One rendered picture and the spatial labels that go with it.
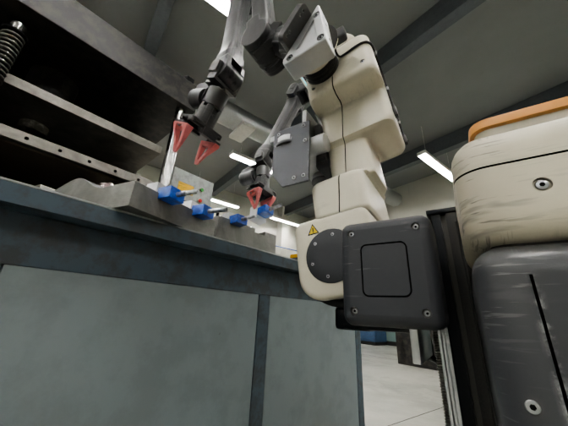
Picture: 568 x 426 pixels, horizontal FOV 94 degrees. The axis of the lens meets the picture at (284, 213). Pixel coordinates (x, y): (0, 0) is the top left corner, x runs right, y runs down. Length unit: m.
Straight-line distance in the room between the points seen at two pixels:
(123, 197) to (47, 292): 0.21
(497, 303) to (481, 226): 0.07
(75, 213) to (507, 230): 0.64
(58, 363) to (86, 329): 0.06
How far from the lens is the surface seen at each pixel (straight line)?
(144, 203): 0.62
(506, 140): 0.36
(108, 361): 0.69
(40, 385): 0.67
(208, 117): 0.76
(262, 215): 0.95
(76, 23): 1.87
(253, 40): 0.73
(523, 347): 0.31
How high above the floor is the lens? 0.62
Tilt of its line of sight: 21 degrees up
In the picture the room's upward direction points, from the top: 3 degrees clockwise
